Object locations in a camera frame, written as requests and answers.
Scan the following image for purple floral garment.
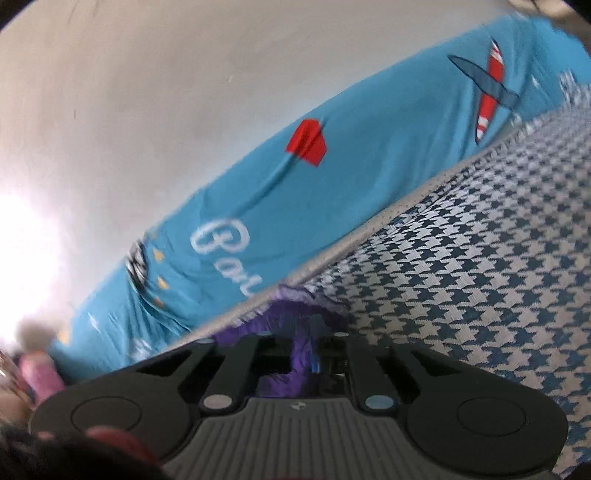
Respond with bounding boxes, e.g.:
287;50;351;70
213;285;352;398

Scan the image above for blue printed bolster pillow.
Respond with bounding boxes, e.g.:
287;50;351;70
49;15;590;383

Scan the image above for blue houndstooth bed sheet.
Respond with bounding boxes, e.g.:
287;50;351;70
174;105;591;478

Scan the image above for pink plush toy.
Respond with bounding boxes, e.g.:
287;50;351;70
19;351;65;405

